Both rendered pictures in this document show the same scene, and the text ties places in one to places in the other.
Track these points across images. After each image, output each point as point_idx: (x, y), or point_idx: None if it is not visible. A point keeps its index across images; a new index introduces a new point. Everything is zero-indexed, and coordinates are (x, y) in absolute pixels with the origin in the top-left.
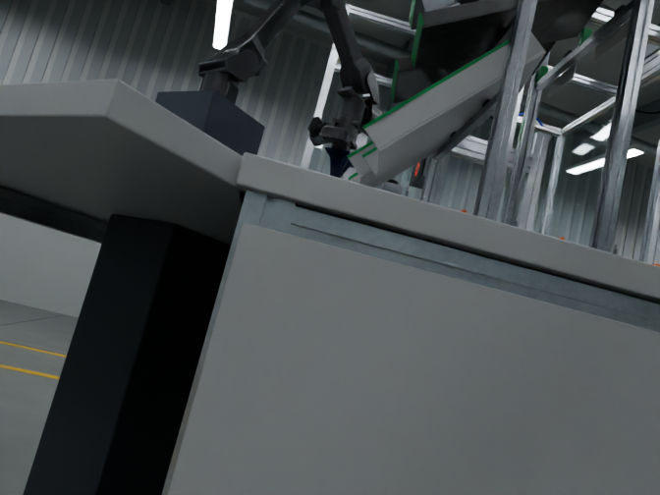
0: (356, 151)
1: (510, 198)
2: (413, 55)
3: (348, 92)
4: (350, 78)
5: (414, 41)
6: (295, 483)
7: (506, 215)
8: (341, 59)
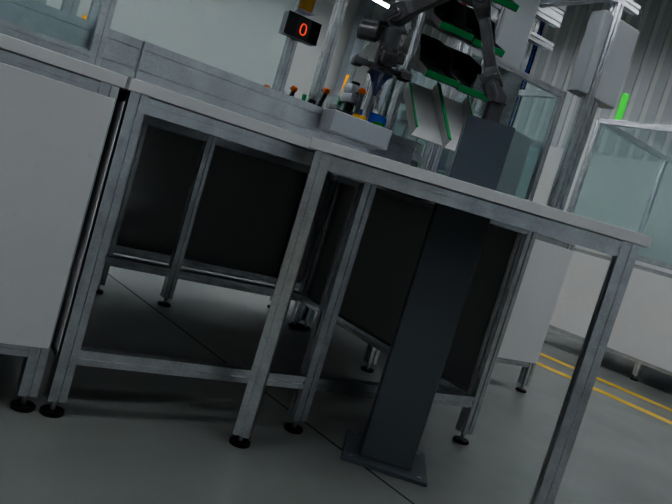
0: (449, 134)
1: (370, 109)
2: (465, 90)
3: (406, 35)
4: (407, 19)
5: (474, 91)
6: (500, 280)
7: (367, 118)
8: (419, 10)
